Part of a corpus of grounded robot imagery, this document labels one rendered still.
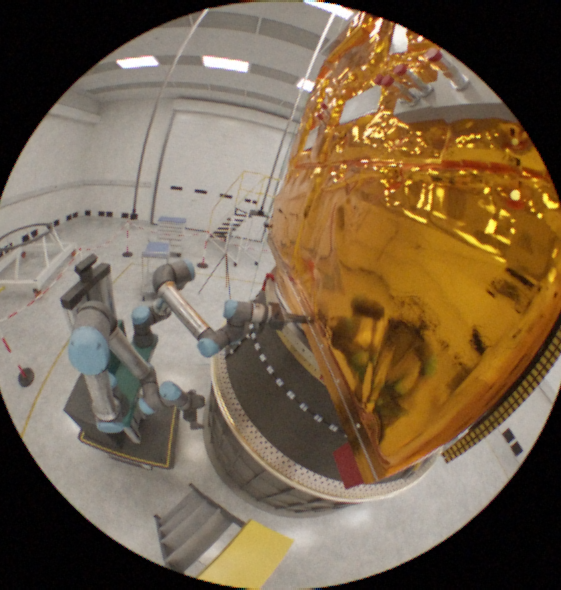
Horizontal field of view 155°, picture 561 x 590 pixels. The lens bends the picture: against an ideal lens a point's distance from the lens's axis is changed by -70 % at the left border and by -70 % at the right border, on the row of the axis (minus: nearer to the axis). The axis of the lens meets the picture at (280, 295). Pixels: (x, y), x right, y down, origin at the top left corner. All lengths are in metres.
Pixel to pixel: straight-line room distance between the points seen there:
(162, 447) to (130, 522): 0.91
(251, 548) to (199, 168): 8.63
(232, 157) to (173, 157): 2.28
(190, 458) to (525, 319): 2.35
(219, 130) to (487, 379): 8.63
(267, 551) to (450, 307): 0.75
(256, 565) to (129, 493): 1.75
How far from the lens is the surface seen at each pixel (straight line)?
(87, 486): 2.52
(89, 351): 0.57
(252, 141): 8.46
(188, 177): 8.49
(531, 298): 0.34
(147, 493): 2.30
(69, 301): 0.91
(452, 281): 0.37
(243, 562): 0.74
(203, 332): 0.78
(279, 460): 1.11
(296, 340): 0.88
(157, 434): 2.07
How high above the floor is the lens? 2.23
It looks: 27 degrees down
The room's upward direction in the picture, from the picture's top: 19 degrees clockwise
